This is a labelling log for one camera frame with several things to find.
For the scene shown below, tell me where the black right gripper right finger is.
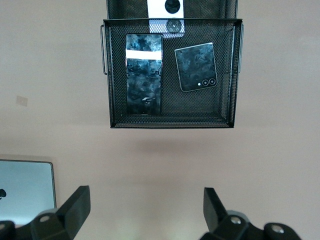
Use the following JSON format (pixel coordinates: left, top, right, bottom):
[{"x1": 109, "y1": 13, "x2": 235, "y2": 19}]
[{"x1": 199, "y1": 187, "x2": 302, "y2": 240}]

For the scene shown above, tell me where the lilac flip phone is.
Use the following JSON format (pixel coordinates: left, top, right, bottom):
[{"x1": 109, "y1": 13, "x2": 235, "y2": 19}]
[{"x1": 146, "y1": 0, "x2": 186, "y2": 39}]

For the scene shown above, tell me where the black flip phone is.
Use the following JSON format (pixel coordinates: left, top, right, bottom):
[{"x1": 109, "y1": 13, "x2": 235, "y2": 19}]
[{"x1": 174, "y1": 42, "x2": 217, "y2": 93}]

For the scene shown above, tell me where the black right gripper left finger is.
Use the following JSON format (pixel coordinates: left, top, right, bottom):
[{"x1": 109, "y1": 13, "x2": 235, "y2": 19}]
[{"x1": 0, "y1": 185, "x2": 91, "y2": 240}]

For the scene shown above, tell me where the black mesh two-tier tray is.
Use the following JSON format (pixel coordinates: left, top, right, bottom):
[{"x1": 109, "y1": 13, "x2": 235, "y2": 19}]
[{"x1": 99, "y1": 0, "x2": 245, "y2": 130}]

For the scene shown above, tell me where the silver closed laptop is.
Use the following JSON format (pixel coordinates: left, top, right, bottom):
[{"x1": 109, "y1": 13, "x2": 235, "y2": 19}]
[{"x1": 0, "y1": 159, "x2": 57, "y2": 226}]

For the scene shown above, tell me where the long black slab phone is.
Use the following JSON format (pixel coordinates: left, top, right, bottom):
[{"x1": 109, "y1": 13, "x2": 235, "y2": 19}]
[{"x1": 124, "y1": 33, "x2": 164, "y2": 116}]

